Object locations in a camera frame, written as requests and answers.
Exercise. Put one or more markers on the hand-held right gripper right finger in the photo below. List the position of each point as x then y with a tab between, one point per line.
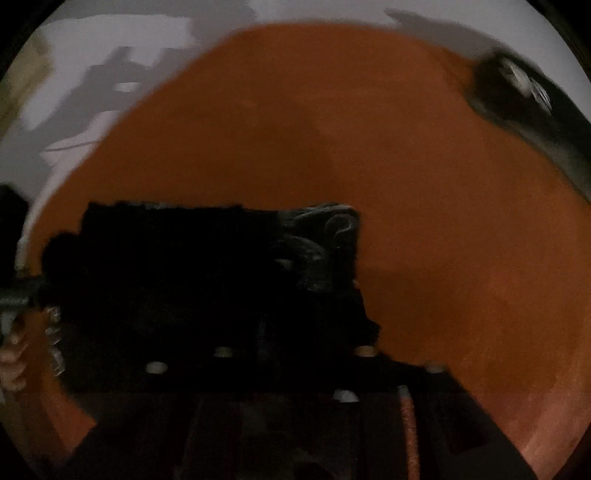
364	369

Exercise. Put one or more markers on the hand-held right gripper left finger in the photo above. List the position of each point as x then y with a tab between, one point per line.
231	369

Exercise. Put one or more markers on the black swirl patterned shirt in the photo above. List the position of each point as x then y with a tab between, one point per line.
184	286

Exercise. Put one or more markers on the person's left hand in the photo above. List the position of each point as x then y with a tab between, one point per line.
11	364

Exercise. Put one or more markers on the beige curtain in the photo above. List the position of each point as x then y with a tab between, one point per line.
21	78

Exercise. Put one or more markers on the orange fleece blanket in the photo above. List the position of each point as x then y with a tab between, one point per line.
323	138

